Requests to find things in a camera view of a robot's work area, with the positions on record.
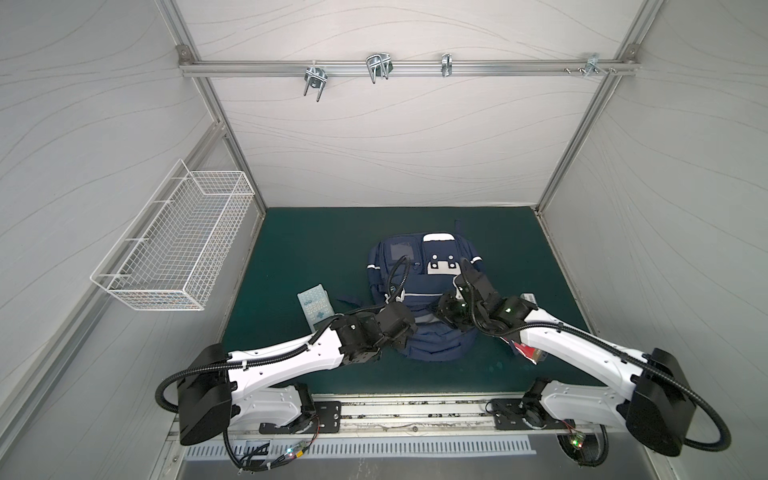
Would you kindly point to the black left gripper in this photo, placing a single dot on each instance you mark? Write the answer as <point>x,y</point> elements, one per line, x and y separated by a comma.
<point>401,340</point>

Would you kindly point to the navy blue student backpack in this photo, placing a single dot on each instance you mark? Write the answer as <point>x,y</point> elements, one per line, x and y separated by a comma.
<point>416,269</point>

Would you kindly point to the metal clamp hook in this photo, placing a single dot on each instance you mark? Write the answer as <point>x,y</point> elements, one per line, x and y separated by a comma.
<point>446,65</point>
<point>315,78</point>
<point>592,67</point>
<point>379,65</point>

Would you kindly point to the white wire wall basket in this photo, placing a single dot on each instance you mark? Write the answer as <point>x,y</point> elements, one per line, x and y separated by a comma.
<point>170,255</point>

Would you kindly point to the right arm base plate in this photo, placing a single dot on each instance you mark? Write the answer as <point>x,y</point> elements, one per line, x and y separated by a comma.
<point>518,414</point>

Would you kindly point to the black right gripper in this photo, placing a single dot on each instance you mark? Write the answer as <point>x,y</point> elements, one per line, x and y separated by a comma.
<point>475,285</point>

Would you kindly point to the white green calculator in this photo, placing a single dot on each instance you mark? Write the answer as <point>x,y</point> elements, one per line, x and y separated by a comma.
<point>316,306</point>

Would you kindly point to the clear pencil case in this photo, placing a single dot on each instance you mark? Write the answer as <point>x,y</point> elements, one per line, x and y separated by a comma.
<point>530,298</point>

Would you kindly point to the aluminium top cross rail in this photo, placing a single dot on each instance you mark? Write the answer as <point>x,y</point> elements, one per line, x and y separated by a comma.
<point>401,68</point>

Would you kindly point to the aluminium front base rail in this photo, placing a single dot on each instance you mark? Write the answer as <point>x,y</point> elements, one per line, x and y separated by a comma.
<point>452,414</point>

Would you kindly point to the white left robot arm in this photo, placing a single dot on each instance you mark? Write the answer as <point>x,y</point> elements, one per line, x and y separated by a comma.
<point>221,388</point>

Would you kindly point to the white slotted cable duct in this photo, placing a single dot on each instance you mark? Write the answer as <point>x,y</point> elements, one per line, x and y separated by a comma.
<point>333,447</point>

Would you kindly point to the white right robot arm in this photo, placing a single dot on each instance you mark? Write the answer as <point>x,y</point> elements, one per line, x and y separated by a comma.
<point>646,394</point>

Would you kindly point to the red box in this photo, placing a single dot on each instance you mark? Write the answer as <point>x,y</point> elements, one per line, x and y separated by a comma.
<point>531,354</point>

